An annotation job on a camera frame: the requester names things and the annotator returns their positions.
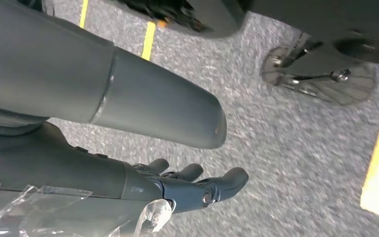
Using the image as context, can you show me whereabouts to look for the black robot legs and feet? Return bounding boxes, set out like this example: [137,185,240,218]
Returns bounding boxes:
[115,0,379,106]

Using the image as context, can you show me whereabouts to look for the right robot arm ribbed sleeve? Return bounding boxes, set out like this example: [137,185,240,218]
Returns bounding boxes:
[0,101,50,137]

